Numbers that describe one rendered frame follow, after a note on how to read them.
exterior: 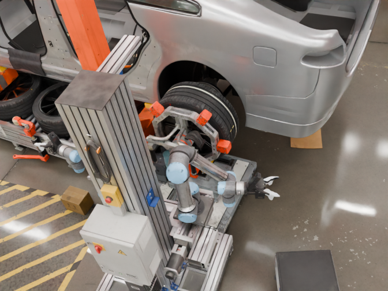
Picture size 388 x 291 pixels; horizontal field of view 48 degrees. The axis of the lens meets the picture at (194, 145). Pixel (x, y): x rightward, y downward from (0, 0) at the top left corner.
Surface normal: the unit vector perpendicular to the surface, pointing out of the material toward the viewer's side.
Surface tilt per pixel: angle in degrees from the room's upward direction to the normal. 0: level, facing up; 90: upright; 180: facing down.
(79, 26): 90
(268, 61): 90
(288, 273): 0
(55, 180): 0
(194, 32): 81
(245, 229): 0
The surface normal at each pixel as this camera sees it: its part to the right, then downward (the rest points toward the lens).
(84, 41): -0.43, 0.69
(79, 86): -0.13, -0.68
